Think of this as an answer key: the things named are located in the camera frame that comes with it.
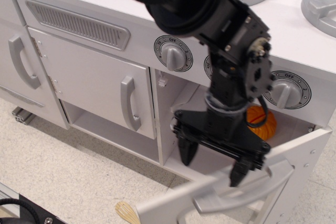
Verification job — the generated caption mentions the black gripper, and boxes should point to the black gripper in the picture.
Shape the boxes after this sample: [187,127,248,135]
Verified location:
[172,98,270,187]

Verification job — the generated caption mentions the grey oven door handle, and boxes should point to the grey oven door handle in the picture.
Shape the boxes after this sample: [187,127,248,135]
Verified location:
[193,158,294,214]

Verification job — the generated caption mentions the grey right stove knob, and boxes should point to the grey right stove knob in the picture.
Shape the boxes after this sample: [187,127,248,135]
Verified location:
[263,70,312,110]

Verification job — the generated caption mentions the grey fridge door handle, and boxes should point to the grey fridge door handle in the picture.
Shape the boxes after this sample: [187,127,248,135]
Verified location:
[8,35,41,90]

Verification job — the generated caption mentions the orange toy pumpkin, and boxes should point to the orange toy pumpkin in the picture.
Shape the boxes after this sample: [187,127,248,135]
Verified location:
[247,105,277,141]

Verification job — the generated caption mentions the white fridge door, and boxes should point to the white fridge door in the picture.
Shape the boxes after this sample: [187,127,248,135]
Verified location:
[1,20,69,129]

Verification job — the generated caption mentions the grey left stove knob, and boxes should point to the grey left stove knob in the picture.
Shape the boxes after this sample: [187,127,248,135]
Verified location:
[154,35,193,72]

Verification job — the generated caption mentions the wooden slotted spatula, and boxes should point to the wooden slotted spatula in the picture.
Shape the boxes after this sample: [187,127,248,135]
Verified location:
[115,201,141,224]

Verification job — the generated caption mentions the silver right stove burner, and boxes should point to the silver right stove burner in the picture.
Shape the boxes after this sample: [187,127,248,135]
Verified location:
[301,0,335,37]

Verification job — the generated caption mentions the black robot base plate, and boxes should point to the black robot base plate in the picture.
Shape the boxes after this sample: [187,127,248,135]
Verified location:
[0,195,66,224]

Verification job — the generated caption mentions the grey middle stove knob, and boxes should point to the grey middle stove knob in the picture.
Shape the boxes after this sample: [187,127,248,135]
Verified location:
[204,56,213,79]

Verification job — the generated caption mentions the grey stove knob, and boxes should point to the grey stove knob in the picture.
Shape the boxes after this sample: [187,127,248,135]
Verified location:
[263,70,312,110]
[204,56,213,79]
[154,35,193,72]

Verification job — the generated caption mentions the grey cabinet door handle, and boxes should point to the grey cabinet door handle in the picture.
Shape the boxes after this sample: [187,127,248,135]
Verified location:
[120,76,141,132]

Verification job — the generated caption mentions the grey vent grille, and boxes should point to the grey vent grille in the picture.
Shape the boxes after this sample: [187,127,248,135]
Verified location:
[26,0,131,51]

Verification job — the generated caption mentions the white oven door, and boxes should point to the white oven door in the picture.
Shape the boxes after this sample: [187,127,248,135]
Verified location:
[136,127,332,223]

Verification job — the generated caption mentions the aluminium extrusion frame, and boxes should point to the aluminium extrusion frame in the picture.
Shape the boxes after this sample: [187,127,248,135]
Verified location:
[12,107,35,125]

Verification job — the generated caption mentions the white cabinet door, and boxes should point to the white cabinet door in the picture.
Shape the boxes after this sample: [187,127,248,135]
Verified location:
[28,28,156,139]

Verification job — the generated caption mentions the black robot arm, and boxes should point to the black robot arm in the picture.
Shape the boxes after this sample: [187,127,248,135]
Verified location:
[136,0,275,187]

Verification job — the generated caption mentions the white toy kitchen body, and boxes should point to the white toy kitchen body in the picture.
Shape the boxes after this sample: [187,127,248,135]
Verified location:
[1,0,335,223]

